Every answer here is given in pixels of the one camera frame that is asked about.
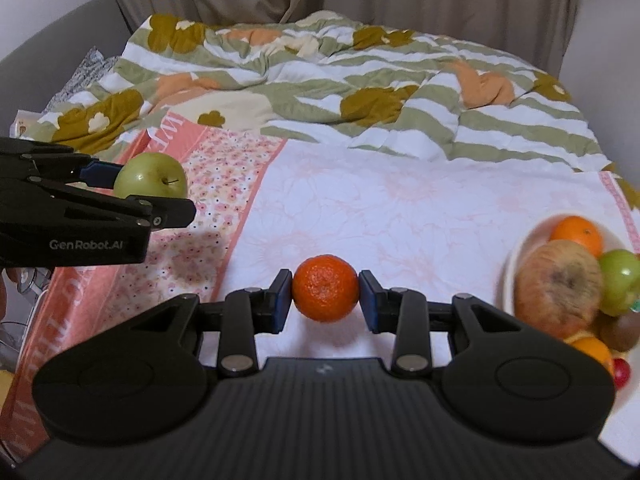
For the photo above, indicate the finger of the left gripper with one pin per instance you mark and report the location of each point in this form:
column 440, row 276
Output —
column 158, row 212
column 23, row 159

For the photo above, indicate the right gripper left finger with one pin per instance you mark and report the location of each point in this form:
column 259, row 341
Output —
column 183, row 320

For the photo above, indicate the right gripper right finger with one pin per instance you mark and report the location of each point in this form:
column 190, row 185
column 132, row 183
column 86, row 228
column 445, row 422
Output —
column 412, row 319

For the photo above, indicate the small green apple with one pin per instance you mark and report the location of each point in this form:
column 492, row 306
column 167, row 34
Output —
column 151, row 174

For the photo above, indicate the small orange mandarin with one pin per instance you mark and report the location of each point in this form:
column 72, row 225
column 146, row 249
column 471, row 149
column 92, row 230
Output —
column 325, row 288

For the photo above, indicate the large green apple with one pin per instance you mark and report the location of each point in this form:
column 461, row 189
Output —
column 620, row 271

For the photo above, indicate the grey sofa backrest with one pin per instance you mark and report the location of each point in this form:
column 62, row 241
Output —
column 37, row 69

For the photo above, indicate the pink white floral towel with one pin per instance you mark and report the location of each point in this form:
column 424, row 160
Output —
column 264, row 204

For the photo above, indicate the bruised reddish apple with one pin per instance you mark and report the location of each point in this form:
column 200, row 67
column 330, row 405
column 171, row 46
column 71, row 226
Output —
column 558, row 289

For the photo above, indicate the large orange in plate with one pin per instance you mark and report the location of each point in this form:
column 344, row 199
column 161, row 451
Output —
column 581, row 231

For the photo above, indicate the front orange in plate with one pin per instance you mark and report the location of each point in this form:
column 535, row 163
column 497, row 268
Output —
column 597, row 349

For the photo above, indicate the green striped floral blanket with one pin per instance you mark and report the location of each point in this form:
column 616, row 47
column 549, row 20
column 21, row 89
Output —
column 330, row 80

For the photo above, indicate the brown kiwi with sticker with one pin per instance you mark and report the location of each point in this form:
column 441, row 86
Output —
column 621, row 333

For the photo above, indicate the white ceramic plate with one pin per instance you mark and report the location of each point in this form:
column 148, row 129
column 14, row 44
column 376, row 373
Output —
column 621, row 431

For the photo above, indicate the red cherry tomato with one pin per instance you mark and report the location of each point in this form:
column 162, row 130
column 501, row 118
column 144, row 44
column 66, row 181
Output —
column 622, row 373

